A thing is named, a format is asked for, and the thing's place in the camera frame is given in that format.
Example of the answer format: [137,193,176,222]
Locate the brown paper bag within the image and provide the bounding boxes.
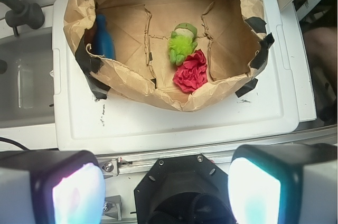
[64,0,274,112]

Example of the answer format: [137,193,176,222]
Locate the blue plastic bottle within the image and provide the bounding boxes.
[93,14,116,60]

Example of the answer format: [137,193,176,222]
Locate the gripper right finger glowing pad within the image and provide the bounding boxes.
[228,143,337,223]

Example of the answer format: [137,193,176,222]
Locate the grey sink basin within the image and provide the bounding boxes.
[1,27,54,128]

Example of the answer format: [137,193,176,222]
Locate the metal corner bracket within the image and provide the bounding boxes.
[103,195,122,221]

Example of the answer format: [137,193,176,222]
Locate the white plastic tray lid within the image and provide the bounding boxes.
[52,0,299,154]

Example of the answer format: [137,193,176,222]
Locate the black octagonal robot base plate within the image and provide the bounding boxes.
[134,154,237,223]

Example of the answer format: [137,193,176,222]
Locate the aluminium extrusion rail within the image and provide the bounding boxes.
[97,126,338,177]

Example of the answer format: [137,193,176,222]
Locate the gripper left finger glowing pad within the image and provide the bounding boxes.
[1,150,105,223]

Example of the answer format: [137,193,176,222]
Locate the green plush frog toy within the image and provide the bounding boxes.
[168,23,198,66]

